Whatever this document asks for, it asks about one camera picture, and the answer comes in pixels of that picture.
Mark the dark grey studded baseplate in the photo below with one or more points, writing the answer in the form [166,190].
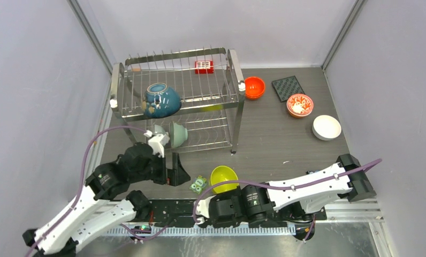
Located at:
[286,87]

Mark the red white toy block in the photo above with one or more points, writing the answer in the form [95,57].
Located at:
[204,67]

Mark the orange plastic bowl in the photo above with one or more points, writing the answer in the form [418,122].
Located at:
[253,97]
[254,86]

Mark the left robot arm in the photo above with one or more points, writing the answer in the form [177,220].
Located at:
[74,226]

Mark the plain white bowl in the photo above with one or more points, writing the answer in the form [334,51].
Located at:
[326,127]

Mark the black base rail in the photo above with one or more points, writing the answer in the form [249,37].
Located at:
[178,213]

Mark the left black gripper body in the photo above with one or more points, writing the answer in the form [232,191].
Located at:
[156,171]

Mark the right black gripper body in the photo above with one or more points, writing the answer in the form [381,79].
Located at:
[227,195]

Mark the blue owl puzzle piece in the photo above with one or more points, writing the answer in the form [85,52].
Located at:
[311,172]

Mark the white bowl red pattern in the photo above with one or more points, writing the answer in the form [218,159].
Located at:
[300,103]

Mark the pale green ceramic bowl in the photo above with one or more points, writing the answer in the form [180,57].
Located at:
[178,134]

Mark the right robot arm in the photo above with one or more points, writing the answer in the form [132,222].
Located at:
[253,202]

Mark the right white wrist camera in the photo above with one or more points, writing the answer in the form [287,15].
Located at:
[202,214]

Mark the dark blue ceramic bowl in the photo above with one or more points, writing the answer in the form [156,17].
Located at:
[160,101]

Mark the white plate in rack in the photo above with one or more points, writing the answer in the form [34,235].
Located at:
[159,130]

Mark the yellow bowl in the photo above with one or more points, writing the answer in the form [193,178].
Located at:
[220,174]

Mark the metal two-tier dish rack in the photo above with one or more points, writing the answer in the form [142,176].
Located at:
[212,104]

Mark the green owl puzzle piece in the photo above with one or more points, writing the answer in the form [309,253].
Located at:
[198,184]

